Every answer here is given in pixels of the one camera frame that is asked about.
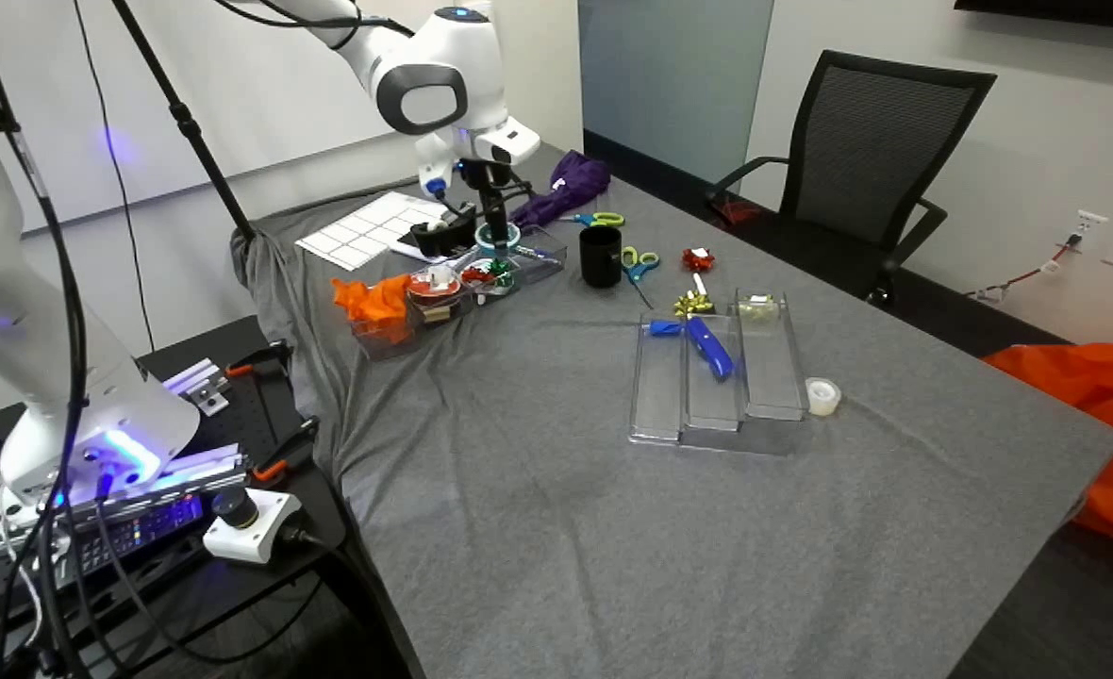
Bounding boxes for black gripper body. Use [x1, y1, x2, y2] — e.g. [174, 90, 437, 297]
[457, 149, 516, 214]

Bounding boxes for green and white tape roll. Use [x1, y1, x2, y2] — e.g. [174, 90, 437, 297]
[474, 222, 520, 297]

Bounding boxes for black cup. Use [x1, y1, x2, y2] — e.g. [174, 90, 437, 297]
[581, 227, 621, 288]

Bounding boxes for white label sheet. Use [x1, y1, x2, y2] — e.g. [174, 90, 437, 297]
[299, 191, 445, 271]

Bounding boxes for red gift bow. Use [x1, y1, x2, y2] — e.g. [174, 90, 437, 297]
[683, 246, 718, 271]

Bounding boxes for gold gift bow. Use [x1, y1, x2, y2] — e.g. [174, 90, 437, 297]
[672, 276, 718, 316]

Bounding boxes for blue marker on stand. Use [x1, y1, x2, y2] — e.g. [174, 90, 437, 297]
[642, 316, 735, 381]

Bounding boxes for grey tablecloth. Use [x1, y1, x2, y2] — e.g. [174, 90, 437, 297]
[228, 159, 1113, 679]

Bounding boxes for clear acrylic tiered stand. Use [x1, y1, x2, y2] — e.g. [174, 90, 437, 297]
[631, 293, 808, 458]

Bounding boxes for black tripod pole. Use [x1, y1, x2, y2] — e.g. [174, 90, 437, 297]
[108, 0, 255, 242]

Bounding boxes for black mesh office chair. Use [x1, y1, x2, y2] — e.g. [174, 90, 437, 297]
[707, 48, 995, 305]

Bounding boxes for green handled scissors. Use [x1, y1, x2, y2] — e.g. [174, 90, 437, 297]
[621, 246, 659, 310]

